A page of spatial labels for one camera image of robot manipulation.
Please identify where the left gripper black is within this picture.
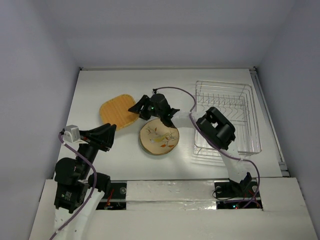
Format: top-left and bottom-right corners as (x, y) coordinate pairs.
(77, 121), (117, 177)

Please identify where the orange wicker plate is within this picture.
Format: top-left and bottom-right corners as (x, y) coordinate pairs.
(99, 94), (139, 131)

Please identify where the cream floral plate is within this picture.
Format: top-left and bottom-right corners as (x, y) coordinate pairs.
(139, 118), (180, 156)

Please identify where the teal floral plate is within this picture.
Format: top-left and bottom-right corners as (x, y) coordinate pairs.
(138, 133), (179, 156)

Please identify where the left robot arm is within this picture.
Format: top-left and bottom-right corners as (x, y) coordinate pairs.
(51, 123), (117, 240)

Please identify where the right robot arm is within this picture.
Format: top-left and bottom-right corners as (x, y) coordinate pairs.
(128, 93), (252, 196)

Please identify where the white foam strip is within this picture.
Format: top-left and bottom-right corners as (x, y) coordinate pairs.
(125, 180), (217, 211)

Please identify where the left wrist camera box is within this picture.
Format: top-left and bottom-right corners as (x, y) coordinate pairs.
(62, 125), (81, 143)

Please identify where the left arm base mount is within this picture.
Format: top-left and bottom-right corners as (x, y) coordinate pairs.
(96, 181), (127, 210)

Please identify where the metal wire dish rack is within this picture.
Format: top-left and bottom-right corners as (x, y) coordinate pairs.
(195, 80), (262, 156)

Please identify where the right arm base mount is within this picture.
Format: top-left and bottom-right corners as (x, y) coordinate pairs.
(212, 180), (263, 210)

